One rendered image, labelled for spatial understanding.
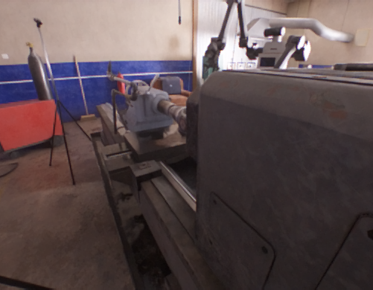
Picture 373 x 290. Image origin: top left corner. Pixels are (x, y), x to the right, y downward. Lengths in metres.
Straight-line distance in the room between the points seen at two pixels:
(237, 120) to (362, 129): 0.15
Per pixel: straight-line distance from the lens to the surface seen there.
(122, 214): 1.39
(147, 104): 1.19
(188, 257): 0.62
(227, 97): 0.30
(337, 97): 0.24
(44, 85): 3.79
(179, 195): 0.79
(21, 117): 3.67
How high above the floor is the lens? 1.35
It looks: 25 degrees down
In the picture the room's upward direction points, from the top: straight up
